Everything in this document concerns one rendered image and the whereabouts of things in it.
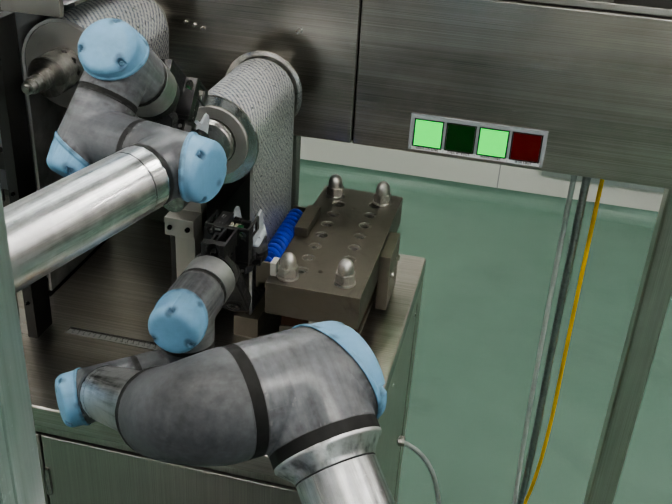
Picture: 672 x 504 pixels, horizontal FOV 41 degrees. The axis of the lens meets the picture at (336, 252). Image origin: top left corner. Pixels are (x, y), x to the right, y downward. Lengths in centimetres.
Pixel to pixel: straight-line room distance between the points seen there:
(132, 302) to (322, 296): 39
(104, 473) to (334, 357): 70
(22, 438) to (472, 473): 238
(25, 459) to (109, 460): 115
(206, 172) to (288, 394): 28
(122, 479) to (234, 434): 67
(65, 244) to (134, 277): 86
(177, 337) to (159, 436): 34
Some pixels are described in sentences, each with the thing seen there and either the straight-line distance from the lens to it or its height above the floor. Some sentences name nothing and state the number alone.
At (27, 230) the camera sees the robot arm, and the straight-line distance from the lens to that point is 86.
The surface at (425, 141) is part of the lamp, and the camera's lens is 168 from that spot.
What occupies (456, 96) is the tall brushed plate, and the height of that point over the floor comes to 126.
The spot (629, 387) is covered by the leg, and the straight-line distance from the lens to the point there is 212.
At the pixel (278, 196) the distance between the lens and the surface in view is 160.
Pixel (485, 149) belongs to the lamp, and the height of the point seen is 117.
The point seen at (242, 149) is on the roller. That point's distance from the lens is 140.
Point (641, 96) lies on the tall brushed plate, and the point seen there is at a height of 130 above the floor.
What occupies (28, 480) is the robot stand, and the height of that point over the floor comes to 155.
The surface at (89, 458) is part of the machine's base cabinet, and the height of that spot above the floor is 79.
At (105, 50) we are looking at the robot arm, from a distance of 109.
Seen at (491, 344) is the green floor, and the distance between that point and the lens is 321.
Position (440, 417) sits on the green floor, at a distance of 285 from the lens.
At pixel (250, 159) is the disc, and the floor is 123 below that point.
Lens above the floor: 179
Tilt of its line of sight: 29 degrees down
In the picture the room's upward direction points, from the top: 4 degrees clockwise
